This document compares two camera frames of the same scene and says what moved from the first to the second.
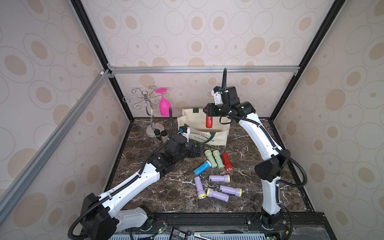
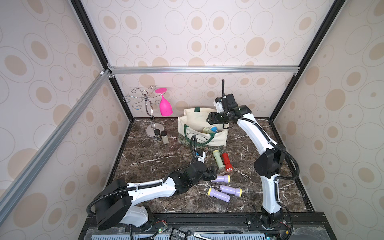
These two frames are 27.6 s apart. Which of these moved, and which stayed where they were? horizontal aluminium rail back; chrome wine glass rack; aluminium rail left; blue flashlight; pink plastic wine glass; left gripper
Moved: blue flashlight; left gripper
Stayed: pink plastic wine glass; chrome wine glass rack; horizontal aluminium rail back; aluminium rail left
